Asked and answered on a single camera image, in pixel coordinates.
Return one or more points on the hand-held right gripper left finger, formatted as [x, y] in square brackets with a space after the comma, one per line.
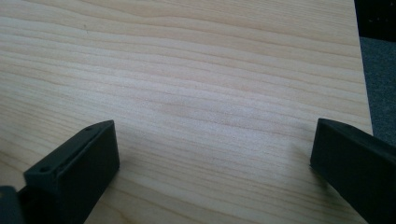
[77, 168]

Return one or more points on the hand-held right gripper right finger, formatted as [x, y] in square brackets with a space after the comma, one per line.
[358, 161]

